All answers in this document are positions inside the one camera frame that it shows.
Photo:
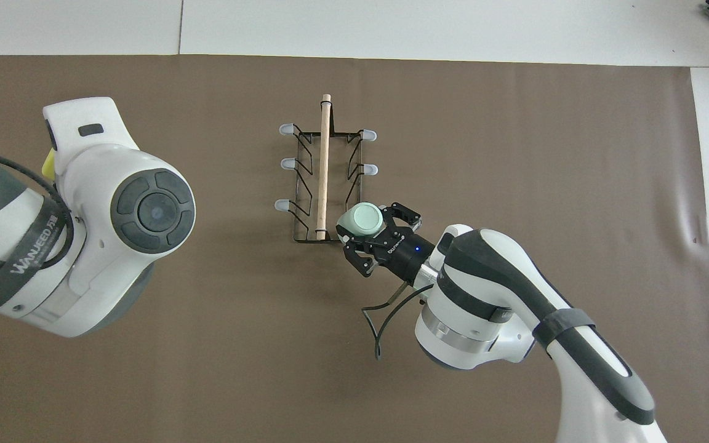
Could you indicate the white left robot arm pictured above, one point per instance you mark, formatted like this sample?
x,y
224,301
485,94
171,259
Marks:
x,y
102,246

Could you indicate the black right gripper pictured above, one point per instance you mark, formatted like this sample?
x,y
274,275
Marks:
x,y
400,255

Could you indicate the yellow plastic cup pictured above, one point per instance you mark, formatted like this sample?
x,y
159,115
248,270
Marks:
x,y
50,165

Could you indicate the light green plastic cup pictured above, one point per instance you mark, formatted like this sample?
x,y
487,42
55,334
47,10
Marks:
x,y
364,220

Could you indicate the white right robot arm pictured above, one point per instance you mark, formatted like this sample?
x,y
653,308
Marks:
x,y
490,289

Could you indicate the brown table mat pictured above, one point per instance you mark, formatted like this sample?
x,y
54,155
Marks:
x,y
237,369

